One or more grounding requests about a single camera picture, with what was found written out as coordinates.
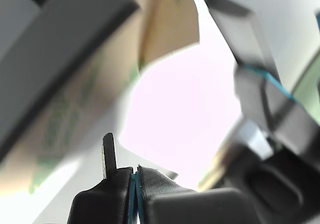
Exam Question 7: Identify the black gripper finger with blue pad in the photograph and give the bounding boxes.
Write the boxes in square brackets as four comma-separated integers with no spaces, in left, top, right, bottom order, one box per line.
[313,8,320,39]
[234,64,320,160]

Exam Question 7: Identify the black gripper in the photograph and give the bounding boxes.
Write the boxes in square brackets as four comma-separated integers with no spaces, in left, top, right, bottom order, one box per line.
[247,136,320,224]

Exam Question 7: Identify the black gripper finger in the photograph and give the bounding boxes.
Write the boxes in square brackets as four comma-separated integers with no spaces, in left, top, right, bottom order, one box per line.
[66,167,134,224]
[134,165,258,224]

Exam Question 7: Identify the small black strip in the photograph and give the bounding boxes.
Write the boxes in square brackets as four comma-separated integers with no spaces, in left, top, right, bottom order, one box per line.
[101,132,118,180]

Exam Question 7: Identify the tan printed tape liner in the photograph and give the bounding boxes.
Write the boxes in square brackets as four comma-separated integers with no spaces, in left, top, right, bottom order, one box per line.
[0,0,201,197]

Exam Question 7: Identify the pale green curved panel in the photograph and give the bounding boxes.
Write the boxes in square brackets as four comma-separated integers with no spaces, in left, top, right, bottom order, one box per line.
[291,55,320,122]

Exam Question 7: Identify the gray fixture frame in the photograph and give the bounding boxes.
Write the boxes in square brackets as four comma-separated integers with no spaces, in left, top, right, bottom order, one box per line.
[0,0,276,162]

